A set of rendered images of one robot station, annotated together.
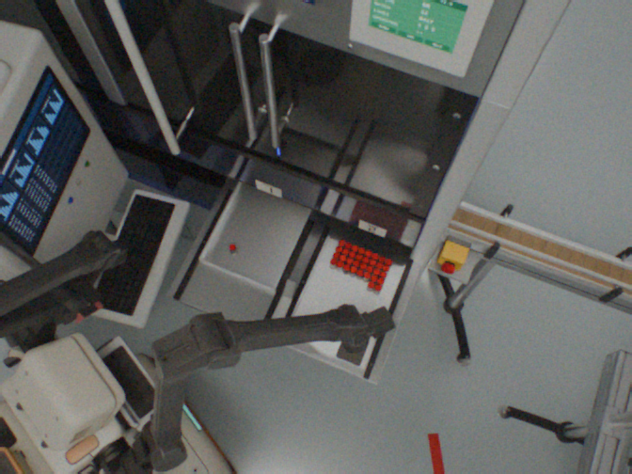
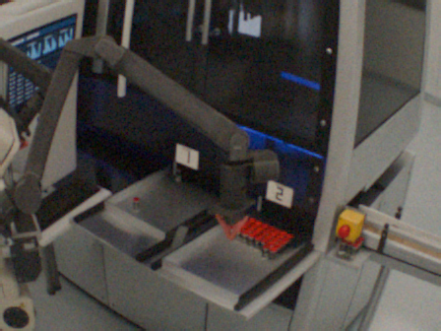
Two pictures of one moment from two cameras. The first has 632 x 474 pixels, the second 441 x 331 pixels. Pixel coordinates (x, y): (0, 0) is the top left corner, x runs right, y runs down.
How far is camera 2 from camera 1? 1.35 m
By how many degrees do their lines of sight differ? 43
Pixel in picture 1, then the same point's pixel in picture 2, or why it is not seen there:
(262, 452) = not seen: outside the picture
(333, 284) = (226, 249)
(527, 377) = not seen: outside the picture
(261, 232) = (167, 207)
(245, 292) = (135, 235)
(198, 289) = (95, 223)
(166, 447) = (30, 171)
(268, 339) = (149, 70)
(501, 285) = not seen: outside the picture
